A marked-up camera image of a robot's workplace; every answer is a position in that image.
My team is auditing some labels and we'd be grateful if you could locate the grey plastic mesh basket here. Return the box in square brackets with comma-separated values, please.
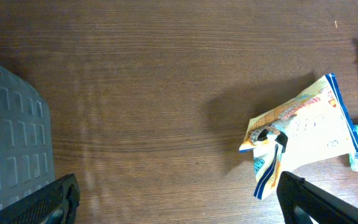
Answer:
[0, 66, 55, 210]

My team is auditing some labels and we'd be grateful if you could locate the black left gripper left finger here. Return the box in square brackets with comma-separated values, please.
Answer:
[0, 174, 80, 224]

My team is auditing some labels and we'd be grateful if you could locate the yellow blue snack bag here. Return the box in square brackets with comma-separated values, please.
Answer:
[239, 73, 358, 200]

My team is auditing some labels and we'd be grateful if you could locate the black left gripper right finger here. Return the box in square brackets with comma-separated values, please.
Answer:
[277, 171, 358, 224]

